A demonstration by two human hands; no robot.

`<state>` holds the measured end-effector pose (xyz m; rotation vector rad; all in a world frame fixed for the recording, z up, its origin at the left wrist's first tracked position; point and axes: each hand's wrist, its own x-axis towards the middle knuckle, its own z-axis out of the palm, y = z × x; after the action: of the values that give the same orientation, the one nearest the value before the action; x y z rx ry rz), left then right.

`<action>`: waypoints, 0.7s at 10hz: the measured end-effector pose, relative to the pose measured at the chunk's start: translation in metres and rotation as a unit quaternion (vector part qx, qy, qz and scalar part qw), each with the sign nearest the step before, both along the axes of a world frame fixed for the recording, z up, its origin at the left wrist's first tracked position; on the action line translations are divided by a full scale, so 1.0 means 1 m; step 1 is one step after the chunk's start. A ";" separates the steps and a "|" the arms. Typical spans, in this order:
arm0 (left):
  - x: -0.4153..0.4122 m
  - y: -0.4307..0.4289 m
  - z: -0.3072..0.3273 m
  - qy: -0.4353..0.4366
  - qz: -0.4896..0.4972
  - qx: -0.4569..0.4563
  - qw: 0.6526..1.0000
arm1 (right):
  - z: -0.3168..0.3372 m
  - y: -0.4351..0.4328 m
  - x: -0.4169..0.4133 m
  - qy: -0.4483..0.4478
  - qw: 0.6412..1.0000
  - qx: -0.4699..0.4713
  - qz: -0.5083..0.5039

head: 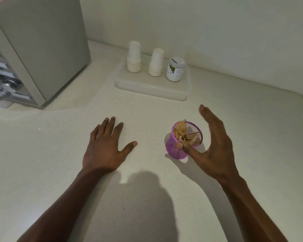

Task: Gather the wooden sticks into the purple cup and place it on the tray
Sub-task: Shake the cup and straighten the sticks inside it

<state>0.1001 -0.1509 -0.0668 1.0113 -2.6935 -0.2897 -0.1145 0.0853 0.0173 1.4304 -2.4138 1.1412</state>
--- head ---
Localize person's left hand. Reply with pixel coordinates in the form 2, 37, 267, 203
82, 116, 138, 174

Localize purple mesh cup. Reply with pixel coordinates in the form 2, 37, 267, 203
165, 121, 203, 160

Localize white plastic tray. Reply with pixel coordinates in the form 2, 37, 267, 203
114, 56, 193, 102

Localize pile of wooden stir sticks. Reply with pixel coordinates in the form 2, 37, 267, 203
173, 119, 201, 145

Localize white jar with green label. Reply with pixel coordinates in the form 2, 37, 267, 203
165, 57, 187, 82

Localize stack of white paper cups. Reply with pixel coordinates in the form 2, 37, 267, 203
148, 48, 165, 77
126, 41, 142, 73

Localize person's right hand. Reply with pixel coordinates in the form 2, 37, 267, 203
176, 104, 240, 186

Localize silver microwave oven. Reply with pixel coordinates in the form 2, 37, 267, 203
0, 0, 92, 108

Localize person's left forearm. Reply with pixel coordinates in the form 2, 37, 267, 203
16, 167, 115, 242

